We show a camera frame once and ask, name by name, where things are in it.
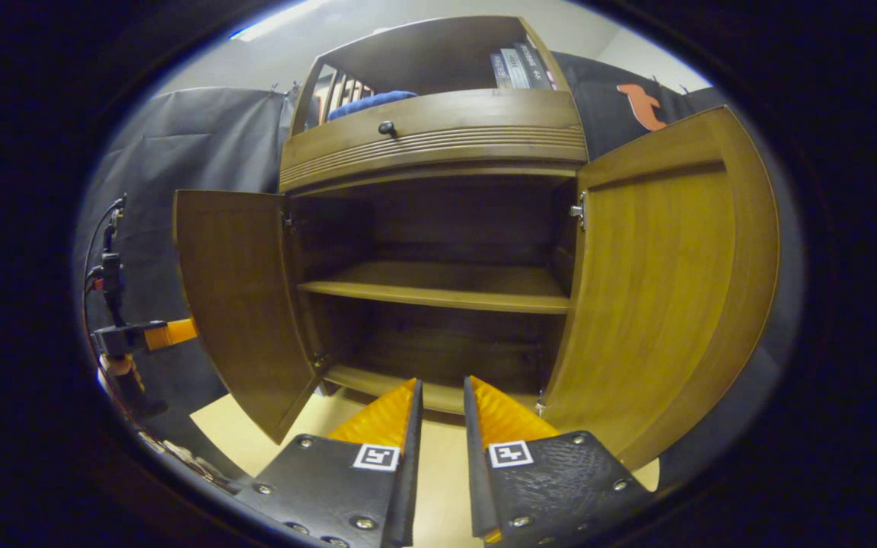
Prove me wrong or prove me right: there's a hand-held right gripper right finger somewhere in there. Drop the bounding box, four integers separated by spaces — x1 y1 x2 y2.
462 375 656 547

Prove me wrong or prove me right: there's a folded blue towel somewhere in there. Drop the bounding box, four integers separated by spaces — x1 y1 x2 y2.
326 91 419 123

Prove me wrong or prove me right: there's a wooden inner cabinet shelf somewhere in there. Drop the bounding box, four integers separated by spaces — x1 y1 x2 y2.
298 261 572 315

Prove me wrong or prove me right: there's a wooden ribbed drawer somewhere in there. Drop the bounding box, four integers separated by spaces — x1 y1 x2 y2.
279 88 590 191

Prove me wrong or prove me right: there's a light grey spine book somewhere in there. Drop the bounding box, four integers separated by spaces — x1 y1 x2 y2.
501 47 532 90

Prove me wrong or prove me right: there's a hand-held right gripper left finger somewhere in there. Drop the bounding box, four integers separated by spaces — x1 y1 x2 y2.
252 378 425 548

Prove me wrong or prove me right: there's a wooden shoe cabinet door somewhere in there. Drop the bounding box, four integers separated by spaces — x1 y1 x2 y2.
172 189 325 446
541 105 780 473

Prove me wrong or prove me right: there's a black spine book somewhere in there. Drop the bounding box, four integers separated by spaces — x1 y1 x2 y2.
515 42 557 91

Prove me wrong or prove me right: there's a black cable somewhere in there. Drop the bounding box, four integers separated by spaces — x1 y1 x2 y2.
83 193 129 305

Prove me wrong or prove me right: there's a wooden double-door shoe cabinet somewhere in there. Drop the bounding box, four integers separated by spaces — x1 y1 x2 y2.
172 15 780 473

